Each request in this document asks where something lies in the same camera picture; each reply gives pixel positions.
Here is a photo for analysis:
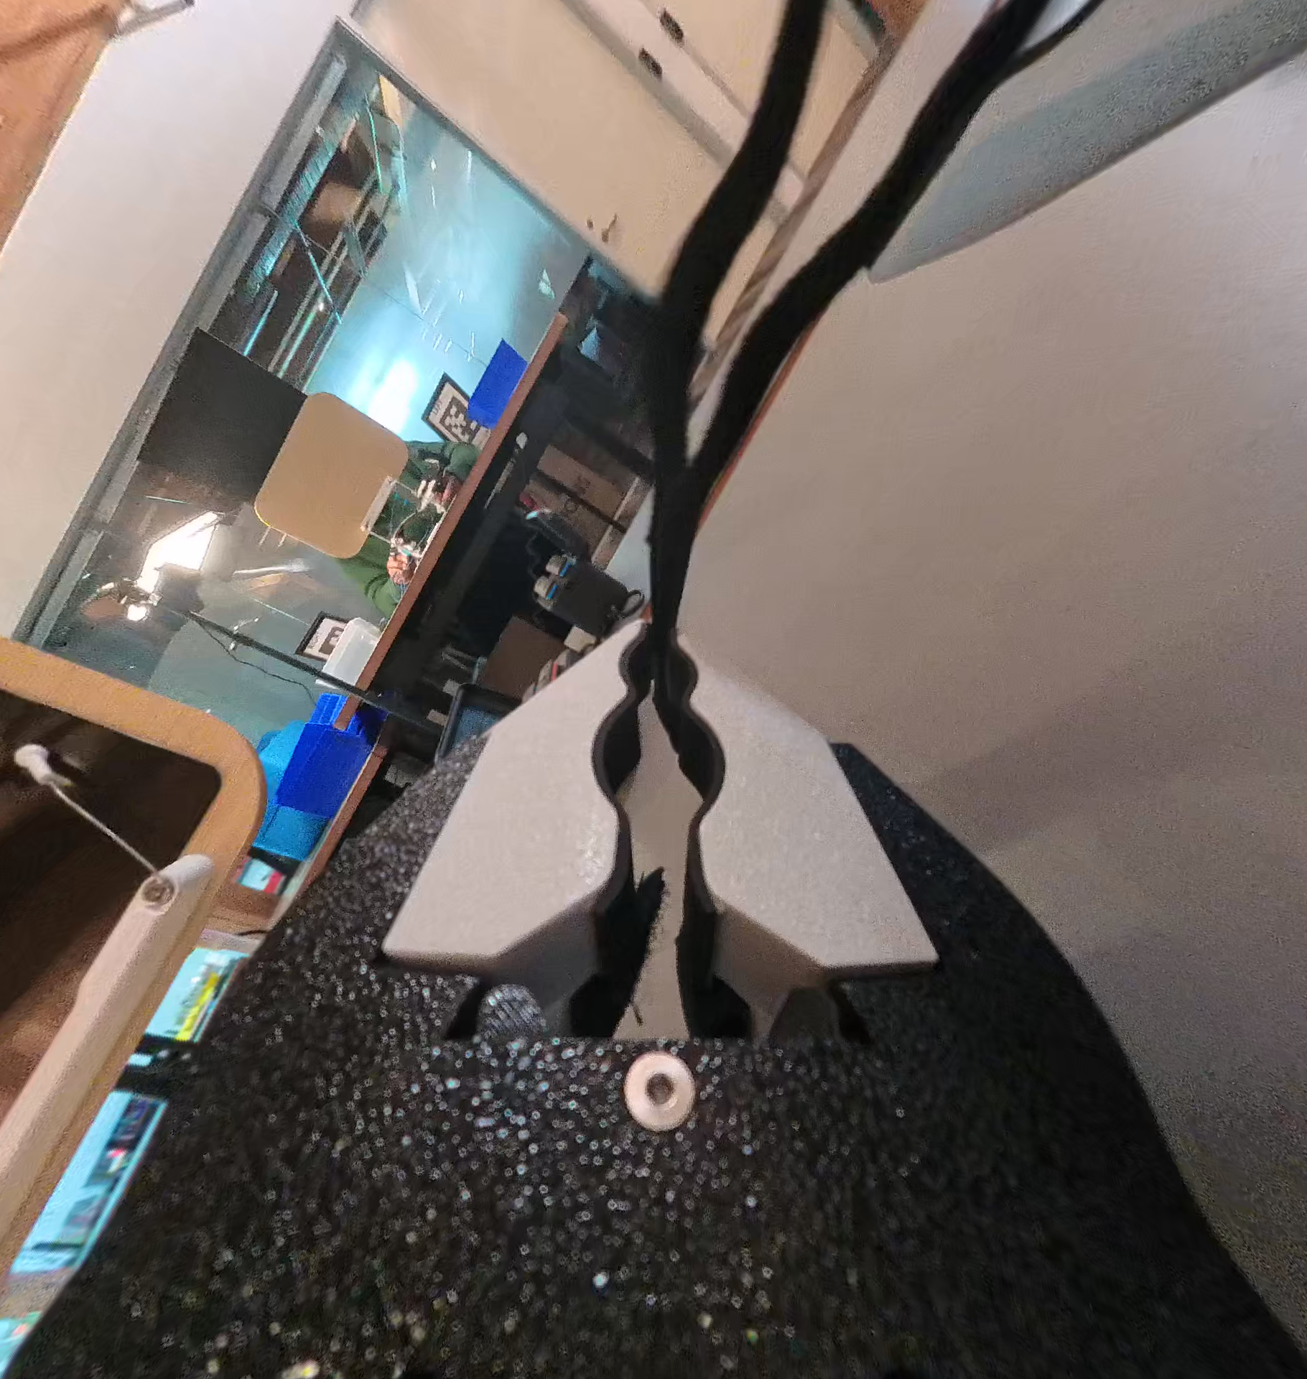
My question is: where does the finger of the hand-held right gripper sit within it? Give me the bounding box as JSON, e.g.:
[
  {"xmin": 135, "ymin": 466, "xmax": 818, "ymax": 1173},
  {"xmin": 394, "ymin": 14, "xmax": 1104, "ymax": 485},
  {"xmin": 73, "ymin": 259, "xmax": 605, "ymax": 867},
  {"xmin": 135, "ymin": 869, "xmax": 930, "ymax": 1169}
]
[
  {"xmin": 793, "ymin": 0, "xmax": 991, "ymax": 215},
  {"xmin": 869, "ymin": 0, "xmax": 1307, "ymax": 283}
]

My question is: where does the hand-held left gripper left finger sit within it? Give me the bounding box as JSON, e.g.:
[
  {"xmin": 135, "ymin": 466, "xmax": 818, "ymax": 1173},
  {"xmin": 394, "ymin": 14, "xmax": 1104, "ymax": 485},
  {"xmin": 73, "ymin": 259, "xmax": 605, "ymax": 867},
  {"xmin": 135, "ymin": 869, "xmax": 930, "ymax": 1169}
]
[{"xmin": 382, "ymin": 622, "xmax": 664, "ymax": 1039}]

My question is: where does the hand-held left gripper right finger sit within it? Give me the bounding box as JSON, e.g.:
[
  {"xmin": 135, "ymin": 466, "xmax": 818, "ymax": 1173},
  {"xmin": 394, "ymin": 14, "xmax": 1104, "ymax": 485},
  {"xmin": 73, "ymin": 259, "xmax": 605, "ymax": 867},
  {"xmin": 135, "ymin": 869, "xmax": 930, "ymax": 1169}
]
[{"xmin": 659, "ymin": 636, "xmax": 940, "ymax": 1039}]

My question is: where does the black fabric strap with buckle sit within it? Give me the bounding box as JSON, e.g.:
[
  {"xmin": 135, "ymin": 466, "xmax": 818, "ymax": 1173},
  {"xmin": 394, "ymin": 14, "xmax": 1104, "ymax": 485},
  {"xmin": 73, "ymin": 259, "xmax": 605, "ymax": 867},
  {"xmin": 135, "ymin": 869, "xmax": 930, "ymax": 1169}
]
[{"xmin": 641, "ymin": 0, "xmax": 1108, "ymax": 782}]

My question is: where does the black battery charger case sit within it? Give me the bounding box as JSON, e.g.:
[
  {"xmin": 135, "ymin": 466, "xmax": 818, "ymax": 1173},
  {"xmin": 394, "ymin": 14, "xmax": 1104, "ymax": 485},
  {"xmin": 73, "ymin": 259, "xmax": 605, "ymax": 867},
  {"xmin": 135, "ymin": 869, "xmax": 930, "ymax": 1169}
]
[
  {"xmin": 535, "ymin": 554, "xmax": 626, "ymax": 628},
  {"xmin": 444, "ymin": 683, "xmax": 522, "ymax": 759}
]

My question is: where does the white door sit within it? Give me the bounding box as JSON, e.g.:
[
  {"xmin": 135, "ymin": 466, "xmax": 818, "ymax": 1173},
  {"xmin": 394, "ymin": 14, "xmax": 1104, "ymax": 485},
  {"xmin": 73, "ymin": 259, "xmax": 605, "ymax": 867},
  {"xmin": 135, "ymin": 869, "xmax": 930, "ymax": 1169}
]
[
  {"xmin": 356, "ymin": 20, "xmax": 720, "ymax": 298},
  {"xmin": 568, "ymin": 0, "xmax": 882, "ymax": 186}
]

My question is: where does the cardboard box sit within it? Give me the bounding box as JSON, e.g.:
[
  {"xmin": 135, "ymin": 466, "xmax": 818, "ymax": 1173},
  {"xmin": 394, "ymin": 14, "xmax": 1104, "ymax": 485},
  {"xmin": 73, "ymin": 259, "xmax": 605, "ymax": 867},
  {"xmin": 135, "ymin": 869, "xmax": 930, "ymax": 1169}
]
[{"xmin": 488, "ymin": 614, "xmax": 566, "ymax": 702}]

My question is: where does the dark blue storage bin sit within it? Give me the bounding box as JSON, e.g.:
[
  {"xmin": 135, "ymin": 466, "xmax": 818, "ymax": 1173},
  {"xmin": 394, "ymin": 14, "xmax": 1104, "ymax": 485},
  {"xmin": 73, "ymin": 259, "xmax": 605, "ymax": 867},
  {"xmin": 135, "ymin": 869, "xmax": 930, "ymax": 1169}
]
[
  {"xmin": 277, "ymin": 694, "xmax": 382, "ymax": 822},
  {"xmin": 470, "ymin": 338, "xmax": 530, "ymax": 423}
]

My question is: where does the light blue tote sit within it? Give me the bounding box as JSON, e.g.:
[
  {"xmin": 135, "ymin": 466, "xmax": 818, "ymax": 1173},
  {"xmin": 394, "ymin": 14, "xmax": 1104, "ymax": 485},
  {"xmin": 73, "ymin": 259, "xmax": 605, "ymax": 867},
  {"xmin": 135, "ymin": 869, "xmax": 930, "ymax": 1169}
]
[{"xmin": 252, "ymin": 732, "xmax": 328, "ymax": 859}]

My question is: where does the clear plastic box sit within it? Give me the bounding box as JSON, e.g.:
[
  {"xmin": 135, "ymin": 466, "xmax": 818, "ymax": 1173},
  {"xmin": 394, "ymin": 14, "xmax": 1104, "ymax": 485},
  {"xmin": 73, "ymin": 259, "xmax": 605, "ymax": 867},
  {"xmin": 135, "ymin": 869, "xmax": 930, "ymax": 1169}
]
[{"xmin": 325, "ymin": 618, "xmax": 382, "ymax": 687}]

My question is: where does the long wooden-edged desk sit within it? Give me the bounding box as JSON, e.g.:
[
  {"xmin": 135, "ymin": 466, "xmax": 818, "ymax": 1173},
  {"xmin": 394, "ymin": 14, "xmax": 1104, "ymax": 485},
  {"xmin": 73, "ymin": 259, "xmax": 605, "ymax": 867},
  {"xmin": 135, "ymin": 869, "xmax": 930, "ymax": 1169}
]
[{"xmin": 320, "ymin": 312, "xmax": 572, "ymax": 864}]

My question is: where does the white mirror stand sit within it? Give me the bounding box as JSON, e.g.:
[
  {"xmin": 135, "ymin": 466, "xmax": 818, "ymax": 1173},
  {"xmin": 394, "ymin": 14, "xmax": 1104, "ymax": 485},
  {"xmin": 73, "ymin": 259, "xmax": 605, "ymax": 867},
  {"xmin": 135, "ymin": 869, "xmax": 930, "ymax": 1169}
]
[{"xmin": 0, "ymin": 741, "xmax": 216, "ymax": 1253}]

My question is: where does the beige board on clear stand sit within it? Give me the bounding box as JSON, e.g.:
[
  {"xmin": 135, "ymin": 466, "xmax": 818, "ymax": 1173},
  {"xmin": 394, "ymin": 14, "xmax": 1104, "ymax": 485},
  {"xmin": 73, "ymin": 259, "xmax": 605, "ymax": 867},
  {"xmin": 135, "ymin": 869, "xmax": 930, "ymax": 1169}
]
[{"xmin": 256, "ymin": 392, "xmax": 409, "ymax": 557}]

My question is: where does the studio light on stand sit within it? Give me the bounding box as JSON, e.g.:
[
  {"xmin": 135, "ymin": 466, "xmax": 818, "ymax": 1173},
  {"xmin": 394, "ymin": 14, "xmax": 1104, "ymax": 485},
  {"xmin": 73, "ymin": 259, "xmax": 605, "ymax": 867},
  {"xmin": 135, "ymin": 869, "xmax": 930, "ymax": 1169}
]
[{"xmin": 82, "ymin": 506, "xmax": 325, "ymax": 683}]

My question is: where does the black square panel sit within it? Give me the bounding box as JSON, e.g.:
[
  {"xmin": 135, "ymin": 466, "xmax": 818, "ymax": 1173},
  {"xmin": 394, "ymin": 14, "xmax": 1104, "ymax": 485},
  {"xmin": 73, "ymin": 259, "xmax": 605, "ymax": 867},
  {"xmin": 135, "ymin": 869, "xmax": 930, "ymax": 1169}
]
[{"xmin": 135, "ymin": 329, "xmax": 310, "ymax": 499}]

